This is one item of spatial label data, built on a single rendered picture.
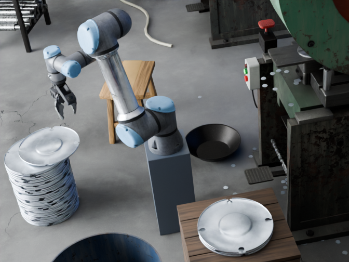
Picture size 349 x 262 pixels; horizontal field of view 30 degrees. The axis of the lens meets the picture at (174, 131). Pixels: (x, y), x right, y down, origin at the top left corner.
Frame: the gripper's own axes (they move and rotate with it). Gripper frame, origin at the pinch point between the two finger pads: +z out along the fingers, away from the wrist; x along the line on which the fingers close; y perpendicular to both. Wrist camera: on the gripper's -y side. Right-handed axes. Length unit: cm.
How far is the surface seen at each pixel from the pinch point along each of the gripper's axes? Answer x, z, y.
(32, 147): 19.5, 11.5, 5.2
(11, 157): 30.4, 12.3, 6.2
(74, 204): 12.5, 41.1, -11.7
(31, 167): 26.3, 12.2, -7.2
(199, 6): -145, 30, 91
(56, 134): 6.2, 11.5, 6.3
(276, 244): -23, 10, -116
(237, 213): -21, 7, -96
